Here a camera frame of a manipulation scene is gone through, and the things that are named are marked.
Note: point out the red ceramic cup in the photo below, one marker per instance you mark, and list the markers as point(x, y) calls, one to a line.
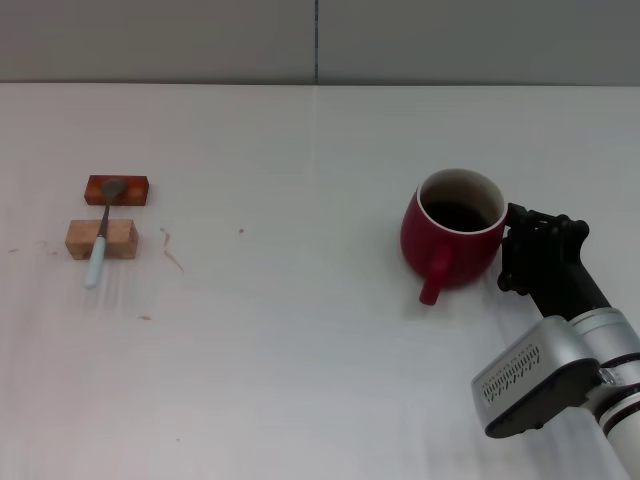
point(465, 255)

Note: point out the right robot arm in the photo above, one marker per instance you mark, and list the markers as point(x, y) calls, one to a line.
point(617, 380)

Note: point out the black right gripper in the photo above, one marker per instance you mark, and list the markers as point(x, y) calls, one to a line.
point(565, 280)

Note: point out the light wooden block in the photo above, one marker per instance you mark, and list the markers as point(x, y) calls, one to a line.
point(120, 240)

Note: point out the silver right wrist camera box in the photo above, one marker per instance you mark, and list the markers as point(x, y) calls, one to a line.
point(530, 375)

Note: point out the dark reddish wooden block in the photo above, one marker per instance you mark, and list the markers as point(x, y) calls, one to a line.
point(137, 192)

